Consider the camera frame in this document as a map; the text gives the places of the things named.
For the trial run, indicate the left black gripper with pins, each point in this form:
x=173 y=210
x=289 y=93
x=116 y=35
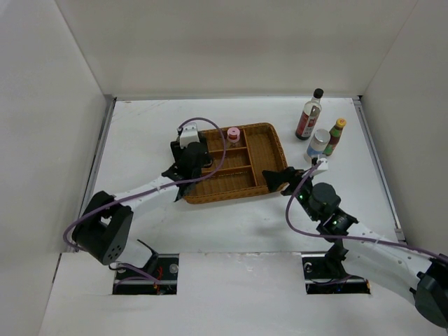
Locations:
x=178 y=151

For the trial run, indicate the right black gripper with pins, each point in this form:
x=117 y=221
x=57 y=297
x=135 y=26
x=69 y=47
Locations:
x=274 y=178

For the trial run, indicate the pink cap spice jar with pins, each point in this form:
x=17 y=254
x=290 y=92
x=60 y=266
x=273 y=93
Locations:
x=233 y=137

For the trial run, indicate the white jar silver lid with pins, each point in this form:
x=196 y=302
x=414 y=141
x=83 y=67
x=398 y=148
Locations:
x=317 y=145

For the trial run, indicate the green bottle yellow cap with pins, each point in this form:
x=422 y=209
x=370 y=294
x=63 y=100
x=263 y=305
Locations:
x=335 y=135

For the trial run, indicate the tall dark sauce bottle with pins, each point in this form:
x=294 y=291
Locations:
x=310 y=115

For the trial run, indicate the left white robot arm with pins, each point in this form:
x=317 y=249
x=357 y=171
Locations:
x=105 y=234

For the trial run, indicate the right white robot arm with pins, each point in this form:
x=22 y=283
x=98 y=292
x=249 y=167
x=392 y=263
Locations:
x=417 y=275

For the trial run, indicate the brown wicker divided tray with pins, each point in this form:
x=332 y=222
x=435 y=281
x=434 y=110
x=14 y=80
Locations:
x=241 y=174

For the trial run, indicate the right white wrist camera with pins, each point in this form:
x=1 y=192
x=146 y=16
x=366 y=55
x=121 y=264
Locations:
x=319 y=165

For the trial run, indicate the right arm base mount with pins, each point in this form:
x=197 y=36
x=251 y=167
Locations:
x=325 y=275

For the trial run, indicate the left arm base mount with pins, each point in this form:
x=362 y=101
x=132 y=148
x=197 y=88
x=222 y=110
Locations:
x=141 y=270

